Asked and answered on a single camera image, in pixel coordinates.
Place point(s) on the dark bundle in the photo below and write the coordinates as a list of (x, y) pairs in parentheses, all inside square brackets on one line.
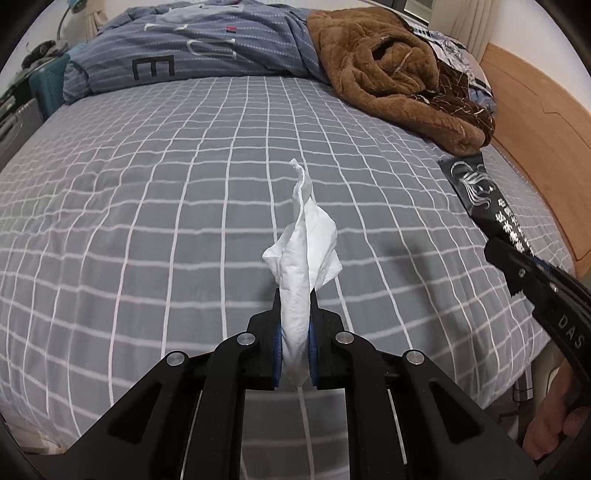
[(44, 50)]

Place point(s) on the printed pillow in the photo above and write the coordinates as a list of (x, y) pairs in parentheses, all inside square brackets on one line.
[(455, 50)]

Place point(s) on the teal suitcase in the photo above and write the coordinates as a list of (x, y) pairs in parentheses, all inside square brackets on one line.
[(48, 87)]

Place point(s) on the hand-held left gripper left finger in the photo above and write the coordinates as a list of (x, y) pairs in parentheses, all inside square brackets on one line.
[(276, 355)]

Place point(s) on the beige curtain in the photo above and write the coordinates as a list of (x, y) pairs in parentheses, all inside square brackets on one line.
[(99, 14)]

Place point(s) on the white curtain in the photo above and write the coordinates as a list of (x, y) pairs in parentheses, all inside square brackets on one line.
[(466, 23)]

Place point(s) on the black printed packet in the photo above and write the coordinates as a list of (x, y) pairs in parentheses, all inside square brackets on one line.
[(480, 194)]

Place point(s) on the blue desk lamp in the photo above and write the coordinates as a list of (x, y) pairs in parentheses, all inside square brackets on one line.
[(76, 4)]

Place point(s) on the person's right hand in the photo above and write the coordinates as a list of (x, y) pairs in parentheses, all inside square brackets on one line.
[(547, 415)]

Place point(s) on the dark framed window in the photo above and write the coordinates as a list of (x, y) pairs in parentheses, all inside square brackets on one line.
[(418, 5)]

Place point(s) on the blue striped duvet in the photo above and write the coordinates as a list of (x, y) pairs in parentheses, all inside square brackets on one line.
[(207, 46)]

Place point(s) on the white tissue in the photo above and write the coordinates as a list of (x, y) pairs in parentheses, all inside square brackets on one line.
[(304, 249)]

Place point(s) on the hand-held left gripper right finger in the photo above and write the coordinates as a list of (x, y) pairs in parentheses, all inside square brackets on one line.
[(313, 355)]

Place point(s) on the wooden headboard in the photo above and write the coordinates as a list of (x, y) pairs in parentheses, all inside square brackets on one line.
[(540, 115)]

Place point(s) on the brown fleece robe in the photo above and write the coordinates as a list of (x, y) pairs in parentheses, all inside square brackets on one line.
[(360, 60)]

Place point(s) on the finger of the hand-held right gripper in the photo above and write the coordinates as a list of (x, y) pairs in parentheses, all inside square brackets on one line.
[(545, 266), (512, 270)]

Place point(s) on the grey suitcase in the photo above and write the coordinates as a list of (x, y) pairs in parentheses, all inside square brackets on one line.
[(18, 129)]

